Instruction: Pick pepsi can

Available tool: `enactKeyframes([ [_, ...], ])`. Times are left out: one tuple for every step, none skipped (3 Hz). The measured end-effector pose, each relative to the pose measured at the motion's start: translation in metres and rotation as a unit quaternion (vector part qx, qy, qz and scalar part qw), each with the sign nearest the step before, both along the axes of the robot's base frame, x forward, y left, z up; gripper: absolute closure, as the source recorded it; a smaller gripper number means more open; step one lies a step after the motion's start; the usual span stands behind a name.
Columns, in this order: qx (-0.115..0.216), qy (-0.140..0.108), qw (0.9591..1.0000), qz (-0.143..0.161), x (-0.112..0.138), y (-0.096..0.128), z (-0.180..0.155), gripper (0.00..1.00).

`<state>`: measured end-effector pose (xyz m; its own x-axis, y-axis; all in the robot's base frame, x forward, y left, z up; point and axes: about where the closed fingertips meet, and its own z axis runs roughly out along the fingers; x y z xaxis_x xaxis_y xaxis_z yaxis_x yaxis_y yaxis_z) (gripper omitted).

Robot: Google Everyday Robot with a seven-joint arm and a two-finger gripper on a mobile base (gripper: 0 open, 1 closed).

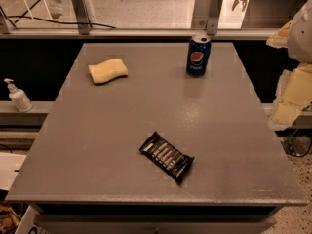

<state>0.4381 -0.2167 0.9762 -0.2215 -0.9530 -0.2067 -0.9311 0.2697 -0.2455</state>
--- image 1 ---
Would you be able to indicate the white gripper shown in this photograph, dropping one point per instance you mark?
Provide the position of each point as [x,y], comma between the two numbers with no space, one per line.
[300,36]

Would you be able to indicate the blue pepsi can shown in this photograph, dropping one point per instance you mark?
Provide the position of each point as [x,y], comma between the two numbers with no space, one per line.
[199,50]

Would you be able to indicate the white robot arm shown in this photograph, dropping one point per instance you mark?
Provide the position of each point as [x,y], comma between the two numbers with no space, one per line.
[299,43]

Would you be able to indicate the black snack bar wrapper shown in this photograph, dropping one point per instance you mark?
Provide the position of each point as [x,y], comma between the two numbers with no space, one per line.
[167,157]

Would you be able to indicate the yellow sponge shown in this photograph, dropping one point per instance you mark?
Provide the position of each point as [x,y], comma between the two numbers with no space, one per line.
[108,70]

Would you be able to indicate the white pump dispenser bottle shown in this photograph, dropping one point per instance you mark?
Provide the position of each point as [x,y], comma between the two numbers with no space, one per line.
[18,96]

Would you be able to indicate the right metal railing post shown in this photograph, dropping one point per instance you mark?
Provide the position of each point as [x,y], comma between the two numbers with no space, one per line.
[213,16]

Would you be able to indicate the metal railing post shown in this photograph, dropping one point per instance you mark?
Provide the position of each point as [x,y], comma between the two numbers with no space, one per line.
[213,16]
[82,17]

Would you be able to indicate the left metal railing post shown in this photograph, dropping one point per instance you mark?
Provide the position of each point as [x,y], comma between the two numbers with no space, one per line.
[82,17]

